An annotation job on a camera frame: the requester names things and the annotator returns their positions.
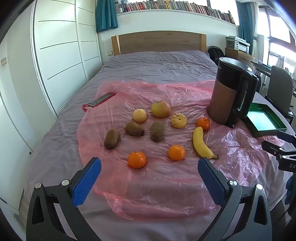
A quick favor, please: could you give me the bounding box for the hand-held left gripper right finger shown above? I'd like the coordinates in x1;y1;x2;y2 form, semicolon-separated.
198;157;273;241

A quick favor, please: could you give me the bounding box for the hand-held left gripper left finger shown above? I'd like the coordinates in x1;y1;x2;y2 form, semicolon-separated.
26;157;102;241

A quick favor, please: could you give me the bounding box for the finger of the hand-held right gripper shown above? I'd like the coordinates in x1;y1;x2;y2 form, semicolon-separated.
276;130;296;142
261;140;296;161

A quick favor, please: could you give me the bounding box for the green tray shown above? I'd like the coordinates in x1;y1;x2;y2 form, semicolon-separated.
245;101;288;138

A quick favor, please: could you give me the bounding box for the yellow banana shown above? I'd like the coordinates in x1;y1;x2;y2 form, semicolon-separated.
193;126;219;159

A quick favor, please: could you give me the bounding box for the orange tangerine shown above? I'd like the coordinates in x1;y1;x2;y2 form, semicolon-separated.
196;117;211;131
128;151;147;169
168;145;186;161

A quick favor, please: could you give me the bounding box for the brown kiwi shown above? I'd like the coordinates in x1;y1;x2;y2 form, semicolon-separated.
125;122;145;137
104;129;120;149
150;122;165;142

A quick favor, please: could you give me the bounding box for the pale yellow pear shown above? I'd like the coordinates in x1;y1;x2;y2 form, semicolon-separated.
133;109;147;123

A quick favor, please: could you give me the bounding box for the large red-yellow apple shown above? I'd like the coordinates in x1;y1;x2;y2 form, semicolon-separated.
151;100;171;118

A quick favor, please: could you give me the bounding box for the pink plastic sheet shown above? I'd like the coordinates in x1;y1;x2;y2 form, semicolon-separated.
76;80;285;220

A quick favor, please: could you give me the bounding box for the grey office chair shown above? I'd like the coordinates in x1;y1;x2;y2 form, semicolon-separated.
265;65;296;124

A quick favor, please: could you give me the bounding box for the black and steel electric kettle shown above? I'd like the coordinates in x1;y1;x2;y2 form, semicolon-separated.
207;57;259;128

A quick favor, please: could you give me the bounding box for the desk with white legs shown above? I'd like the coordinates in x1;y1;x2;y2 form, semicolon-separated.
251;58;273;78

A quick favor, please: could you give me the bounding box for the red smartphone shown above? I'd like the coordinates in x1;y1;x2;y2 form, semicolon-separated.
83;92;117;111

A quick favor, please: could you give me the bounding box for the wooden drawer cabinet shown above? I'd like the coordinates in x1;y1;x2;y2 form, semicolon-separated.
225;47;257;68

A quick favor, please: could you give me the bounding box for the white printer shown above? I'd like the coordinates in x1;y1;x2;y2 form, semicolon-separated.
225;36;250;54

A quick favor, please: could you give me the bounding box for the window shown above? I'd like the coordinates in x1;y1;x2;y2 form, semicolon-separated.
257;7;296;77

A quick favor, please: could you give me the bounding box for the black backpack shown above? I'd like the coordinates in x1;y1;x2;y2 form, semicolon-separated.
208;46;226;66

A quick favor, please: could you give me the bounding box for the teal curtain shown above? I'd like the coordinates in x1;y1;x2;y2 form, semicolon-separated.
236;0;258;56
95;0;119;32

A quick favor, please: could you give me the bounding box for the white wardrobe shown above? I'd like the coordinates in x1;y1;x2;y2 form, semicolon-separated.
0;0;102;209

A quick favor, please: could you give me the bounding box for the bed with purple sheet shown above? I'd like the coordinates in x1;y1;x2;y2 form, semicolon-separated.
23;50;296;241

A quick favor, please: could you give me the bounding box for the wooden headboard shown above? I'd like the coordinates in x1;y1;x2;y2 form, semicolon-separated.
111;31;207;56

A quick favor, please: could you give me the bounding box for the row of books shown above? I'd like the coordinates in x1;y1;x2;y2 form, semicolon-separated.
116;0;236;25

